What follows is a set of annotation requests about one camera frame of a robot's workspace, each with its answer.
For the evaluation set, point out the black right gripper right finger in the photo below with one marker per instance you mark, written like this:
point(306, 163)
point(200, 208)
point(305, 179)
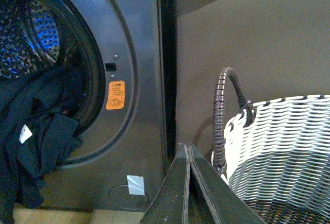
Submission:
point(218, 200)

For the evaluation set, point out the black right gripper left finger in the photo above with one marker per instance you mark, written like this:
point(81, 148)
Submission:
point(172, 201)

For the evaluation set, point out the dark navy blue garment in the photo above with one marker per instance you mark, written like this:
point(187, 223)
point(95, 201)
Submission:
point(37, 132)

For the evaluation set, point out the grey front-load washing machine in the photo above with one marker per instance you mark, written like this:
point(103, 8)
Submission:
point(116, 40)

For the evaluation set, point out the silver tape patch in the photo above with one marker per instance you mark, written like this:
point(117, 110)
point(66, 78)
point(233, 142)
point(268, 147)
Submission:
point(135, 185)

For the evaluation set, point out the white woven laundry basket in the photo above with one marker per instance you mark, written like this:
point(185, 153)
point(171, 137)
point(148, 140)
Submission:
point(279, 165)

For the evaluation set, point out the yellow warning sticker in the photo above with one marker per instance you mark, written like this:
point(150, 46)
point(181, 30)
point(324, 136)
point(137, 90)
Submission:
point(116, 95)

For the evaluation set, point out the brown cabinet side panel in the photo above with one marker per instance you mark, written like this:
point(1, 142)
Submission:
point(278, 48)

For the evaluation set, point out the stainless steel washer drum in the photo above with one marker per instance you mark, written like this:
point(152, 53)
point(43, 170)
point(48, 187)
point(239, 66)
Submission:
point(32, 38)

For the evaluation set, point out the dark wrapped basket handle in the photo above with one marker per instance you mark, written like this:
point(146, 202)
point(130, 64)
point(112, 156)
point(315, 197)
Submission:
point(218, 141)

